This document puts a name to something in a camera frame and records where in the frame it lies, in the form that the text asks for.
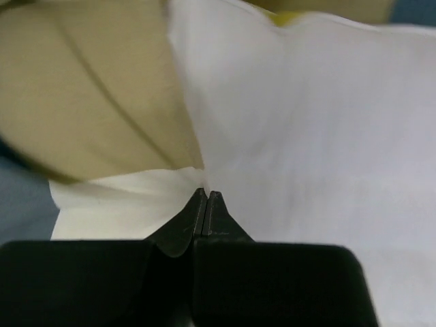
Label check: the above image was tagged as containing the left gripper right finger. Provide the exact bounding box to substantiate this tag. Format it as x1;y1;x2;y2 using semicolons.
192;191;378;326

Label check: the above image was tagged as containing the white pillow yellow edge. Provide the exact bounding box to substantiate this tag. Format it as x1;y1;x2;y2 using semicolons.
169;1;435;326

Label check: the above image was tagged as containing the blue beige checked pillowcase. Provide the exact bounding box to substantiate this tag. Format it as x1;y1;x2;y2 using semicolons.
0;0;436;243

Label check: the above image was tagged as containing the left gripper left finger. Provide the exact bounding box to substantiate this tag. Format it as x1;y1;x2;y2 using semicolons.
1;189;207;326

